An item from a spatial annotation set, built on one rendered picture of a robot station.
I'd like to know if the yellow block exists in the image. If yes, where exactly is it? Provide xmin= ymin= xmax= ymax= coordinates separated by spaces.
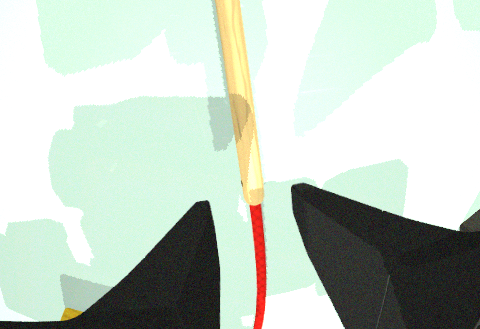
xmin=60 ymin=308 xmax=83 ymax=321

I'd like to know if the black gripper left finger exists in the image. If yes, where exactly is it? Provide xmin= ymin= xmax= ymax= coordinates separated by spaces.
xmin=0 ymin=200 xmax=221 ymax=329

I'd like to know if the wooden stick with red string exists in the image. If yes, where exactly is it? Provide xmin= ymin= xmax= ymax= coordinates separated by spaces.
xmin=215 ymin=0 xmax=267 ymax=329

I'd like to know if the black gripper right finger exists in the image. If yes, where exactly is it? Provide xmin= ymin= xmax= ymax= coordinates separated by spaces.
xmin=291 ymin=182 xmax=480 ymax=329

